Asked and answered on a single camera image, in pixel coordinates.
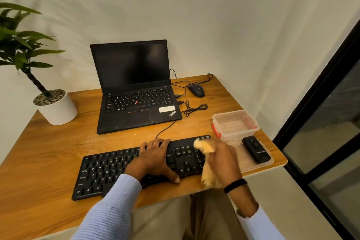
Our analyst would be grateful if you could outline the beige trousers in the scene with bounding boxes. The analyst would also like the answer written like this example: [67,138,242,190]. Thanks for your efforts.
[124,189,248,240]

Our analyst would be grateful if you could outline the clear plastic container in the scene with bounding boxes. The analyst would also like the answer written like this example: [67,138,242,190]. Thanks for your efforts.
[212,109,260,142]

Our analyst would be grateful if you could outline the black framed glass door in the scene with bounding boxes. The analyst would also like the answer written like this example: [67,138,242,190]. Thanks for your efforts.
[273,19,360,240]

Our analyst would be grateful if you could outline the black keyboard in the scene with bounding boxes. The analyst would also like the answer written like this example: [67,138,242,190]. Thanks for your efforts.
[71,135,212,201]

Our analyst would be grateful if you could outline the person's left hand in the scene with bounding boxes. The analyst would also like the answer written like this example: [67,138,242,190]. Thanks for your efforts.
[124,138,181,185]

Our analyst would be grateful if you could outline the person's right forearm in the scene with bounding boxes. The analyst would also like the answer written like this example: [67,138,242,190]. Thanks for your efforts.
[226,183,285,240]

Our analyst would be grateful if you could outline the clear plastic lid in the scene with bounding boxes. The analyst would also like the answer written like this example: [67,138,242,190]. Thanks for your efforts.
[225,136,275,173]

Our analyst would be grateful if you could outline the black laptop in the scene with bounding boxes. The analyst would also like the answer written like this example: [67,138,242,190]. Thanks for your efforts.
[90,40,183,135]

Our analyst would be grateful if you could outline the white plant pot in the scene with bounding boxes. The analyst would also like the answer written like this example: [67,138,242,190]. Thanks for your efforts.
[33,89,78,126]

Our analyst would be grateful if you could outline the person's left forearm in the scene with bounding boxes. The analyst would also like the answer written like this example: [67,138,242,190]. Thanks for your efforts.
[72,174,143,240]

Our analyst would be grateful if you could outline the black wristband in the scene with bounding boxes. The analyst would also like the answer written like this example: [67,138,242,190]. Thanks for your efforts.
[223,178,248,194]

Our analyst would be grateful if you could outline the person's right hand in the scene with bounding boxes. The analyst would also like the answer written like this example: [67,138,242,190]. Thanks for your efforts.
[198,139,243,190]

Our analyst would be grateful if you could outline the small black handheld device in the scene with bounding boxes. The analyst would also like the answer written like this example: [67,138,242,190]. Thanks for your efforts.
[242,136,272,164]

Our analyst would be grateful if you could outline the black mouse cable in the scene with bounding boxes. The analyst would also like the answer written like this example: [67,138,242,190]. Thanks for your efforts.
[169,69,214,99]

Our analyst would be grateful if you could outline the green potted plant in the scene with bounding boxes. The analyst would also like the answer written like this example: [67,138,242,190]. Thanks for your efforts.
[0,0,66,98]

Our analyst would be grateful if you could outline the black keyboard cable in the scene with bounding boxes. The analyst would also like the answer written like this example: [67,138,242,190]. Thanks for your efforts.
[155,100,209,139]

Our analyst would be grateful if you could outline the black computer mouse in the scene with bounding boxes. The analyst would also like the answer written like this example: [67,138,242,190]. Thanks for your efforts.
[187,84,205,98]

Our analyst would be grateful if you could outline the yellow cleaning cloth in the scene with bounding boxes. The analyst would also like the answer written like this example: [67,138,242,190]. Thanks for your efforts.
[193,139,223,189]

